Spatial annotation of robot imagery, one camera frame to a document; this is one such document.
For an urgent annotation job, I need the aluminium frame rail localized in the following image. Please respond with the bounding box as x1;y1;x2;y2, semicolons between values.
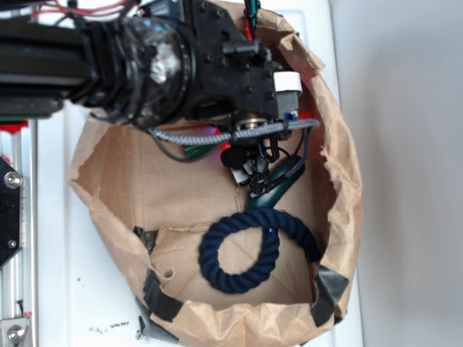
1;121;38;346

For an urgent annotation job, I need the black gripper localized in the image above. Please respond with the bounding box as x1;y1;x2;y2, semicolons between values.
180;1;302;196

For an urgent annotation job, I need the dark green toy cucumber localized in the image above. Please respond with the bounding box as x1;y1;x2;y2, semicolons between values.
247;155;305;209

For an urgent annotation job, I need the navy blue rope loop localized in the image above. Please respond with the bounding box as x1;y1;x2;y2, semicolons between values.
199;207;323;294

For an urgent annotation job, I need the black bracket plate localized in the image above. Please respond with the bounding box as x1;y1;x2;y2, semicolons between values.
0;157;23;269

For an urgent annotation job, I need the orange toy carrot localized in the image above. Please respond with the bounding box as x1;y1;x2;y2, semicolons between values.
182;142;231;159

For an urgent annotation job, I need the brown paper bag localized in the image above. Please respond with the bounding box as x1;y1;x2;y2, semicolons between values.
69;10;363;346

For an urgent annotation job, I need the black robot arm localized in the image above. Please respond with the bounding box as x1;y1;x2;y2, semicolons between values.
1;1;304;196

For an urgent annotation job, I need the grey braided cable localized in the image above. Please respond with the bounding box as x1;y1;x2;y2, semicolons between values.
148;119;321;189

